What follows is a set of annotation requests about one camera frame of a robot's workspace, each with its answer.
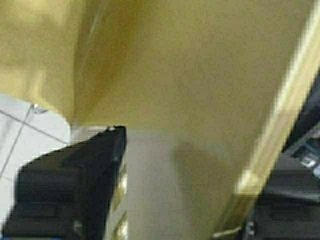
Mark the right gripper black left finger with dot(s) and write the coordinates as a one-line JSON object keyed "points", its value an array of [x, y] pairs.
{"points": [[66, 194]]}

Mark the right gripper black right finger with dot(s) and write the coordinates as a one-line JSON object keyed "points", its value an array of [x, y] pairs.
{"points": [[288, 207]]}

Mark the black robot base right corner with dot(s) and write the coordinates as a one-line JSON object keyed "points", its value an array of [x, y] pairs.
{"points": [[303, 143]]}

